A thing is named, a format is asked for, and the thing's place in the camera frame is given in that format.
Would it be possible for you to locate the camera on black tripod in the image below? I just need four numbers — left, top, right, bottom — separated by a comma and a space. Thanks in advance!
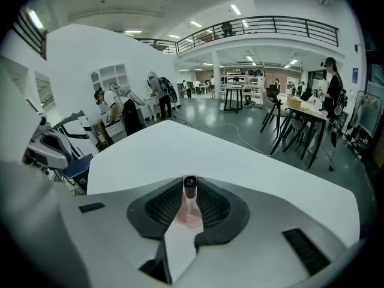
259, 83, 289, 139

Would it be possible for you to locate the white and black device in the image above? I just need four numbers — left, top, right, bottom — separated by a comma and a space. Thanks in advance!
51, 110, 91, 140

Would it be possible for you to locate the black high table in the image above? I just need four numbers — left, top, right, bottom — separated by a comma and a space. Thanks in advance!
223, 86, 244, 114

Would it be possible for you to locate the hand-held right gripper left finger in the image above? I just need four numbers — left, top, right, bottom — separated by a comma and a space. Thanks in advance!
74, 177, 184, 282

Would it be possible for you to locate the black balcony railing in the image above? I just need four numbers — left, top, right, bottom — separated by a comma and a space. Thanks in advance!
134, 16, 340, 55

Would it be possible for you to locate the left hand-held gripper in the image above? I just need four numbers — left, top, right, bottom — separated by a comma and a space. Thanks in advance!
23, 97, 75, 170

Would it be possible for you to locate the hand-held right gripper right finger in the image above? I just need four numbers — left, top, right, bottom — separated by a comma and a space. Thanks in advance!
172, 177, 349, 288

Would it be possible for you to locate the clothes rack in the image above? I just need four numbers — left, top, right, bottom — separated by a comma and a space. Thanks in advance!
346, 89, 383, 149

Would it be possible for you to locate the white wall shelf unit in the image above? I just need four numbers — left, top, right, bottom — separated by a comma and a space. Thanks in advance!
89, 64, 130, 101

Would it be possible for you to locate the white cable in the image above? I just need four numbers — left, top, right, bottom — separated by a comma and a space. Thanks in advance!
194, 123, 278, 157

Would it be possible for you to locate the white dresser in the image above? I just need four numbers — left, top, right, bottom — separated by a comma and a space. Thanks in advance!
143, 96, 165, 122

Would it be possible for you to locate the blue chair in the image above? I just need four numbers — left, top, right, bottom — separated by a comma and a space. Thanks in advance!
61, 153, 93, 195

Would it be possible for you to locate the wooden table with black legs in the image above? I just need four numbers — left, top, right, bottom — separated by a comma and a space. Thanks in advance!
281, 100, 328, 170

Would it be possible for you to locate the cardboard box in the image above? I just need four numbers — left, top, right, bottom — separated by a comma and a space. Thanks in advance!
284, 95, 303, 110

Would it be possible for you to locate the white drawer cabinet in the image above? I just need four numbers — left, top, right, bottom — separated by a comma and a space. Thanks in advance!
100, 117, 127, 146

